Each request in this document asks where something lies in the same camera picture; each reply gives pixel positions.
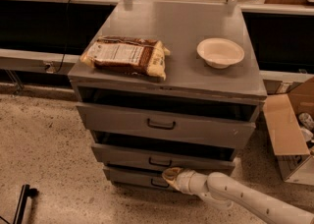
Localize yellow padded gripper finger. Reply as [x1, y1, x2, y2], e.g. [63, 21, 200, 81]
[162, 167, 183, 190]

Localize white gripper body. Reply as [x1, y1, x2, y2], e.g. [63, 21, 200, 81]
[176, 170, 208, 196]

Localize grey drawer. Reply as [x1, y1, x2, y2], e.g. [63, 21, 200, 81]
[77, 102, 255, 149]
[103, 166, 173, 191]
[91, 131, 236, 171]

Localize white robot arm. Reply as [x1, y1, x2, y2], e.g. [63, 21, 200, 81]
[162, 167, 314, 224]

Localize grey bottom drawer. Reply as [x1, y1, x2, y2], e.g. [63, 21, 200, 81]
[103, 166, 173, 191]

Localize grey top drawer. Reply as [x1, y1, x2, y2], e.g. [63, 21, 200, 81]
[77, 102, 255, 149]

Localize grey drawer cabinet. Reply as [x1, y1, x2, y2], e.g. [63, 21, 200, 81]
[67, 0, 268, 183]

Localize open cardboard box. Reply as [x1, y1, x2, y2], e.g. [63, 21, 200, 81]
[263, 78, 314, 186]

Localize brown snack bag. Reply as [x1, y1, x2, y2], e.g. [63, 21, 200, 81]
[79, 35, 170, 81]

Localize white paper bowl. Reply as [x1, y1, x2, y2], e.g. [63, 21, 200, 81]
[196, 38, 244, 69]

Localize black metal stand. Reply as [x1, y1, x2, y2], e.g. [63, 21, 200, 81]
[13, 184, 38, 224]

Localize black hanging cable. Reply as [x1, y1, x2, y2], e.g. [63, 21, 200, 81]
[53, 0, 84, 75]

